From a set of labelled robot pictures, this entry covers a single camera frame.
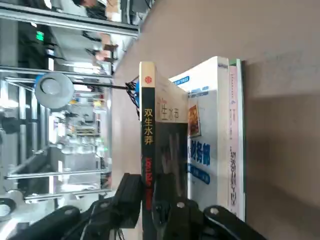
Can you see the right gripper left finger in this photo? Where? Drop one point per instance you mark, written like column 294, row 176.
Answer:
column 128, row 200

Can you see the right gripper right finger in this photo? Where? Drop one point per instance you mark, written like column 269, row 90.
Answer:
column 180, row 220

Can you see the black and tan book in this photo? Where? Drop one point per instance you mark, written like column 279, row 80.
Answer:
column 147, row 125

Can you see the white and blue book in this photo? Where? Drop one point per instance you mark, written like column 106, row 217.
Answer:
column 212, row 112

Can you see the blue desk lamp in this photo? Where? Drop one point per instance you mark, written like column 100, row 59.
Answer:
column 53, row 90

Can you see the green wall sign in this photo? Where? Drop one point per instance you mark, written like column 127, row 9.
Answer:
column 39, row 35

